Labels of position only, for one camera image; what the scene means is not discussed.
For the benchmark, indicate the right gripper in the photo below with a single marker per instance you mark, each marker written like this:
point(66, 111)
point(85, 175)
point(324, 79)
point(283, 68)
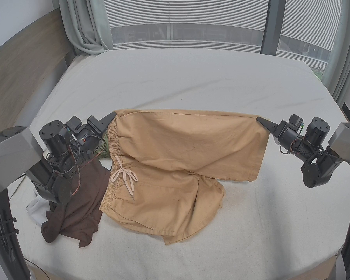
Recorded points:
point(285, 137)

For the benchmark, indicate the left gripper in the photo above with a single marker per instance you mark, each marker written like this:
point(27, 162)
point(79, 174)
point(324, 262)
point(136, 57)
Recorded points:
point(92, 138)

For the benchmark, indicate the tan shorts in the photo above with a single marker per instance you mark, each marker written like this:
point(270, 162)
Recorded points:
point(178, 156)

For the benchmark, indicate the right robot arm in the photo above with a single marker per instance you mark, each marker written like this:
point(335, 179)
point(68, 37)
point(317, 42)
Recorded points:
point(345, 141)

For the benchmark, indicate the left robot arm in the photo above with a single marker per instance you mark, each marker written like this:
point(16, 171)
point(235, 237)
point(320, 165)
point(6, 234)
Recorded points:
point(11, 156)

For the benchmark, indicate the bed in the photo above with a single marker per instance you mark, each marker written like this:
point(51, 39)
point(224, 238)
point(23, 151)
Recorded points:
point(207, 77)

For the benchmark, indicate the green garment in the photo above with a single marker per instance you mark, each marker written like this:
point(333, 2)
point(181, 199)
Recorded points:
point(105, 147)

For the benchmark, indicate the brown garment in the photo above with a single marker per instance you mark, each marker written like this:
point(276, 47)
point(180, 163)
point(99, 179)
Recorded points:
point(75, 214)

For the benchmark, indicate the white garment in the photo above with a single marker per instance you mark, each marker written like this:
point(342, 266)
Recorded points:
point(36, 210)

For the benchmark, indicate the window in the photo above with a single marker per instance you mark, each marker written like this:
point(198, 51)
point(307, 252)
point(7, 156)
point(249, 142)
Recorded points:
point(275, 16)

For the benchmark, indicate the long grey-green curtain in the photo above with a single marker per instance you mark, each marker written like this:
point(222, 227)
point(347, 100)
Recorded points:
point(75, 16)

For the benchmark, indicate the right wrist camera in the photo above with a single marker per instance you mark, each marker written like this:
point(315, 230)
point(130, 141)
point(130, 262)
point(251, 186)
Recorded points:
point(296, 122)

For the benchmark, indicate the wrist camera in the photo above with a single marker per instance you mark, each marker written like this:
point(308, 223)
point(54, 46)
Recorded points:
point(296, 122)
point(74, 124)

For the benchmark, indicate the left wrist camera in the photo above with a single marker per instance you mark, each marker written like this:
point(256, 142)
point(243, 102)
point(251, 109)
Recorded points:
point(74, 124)

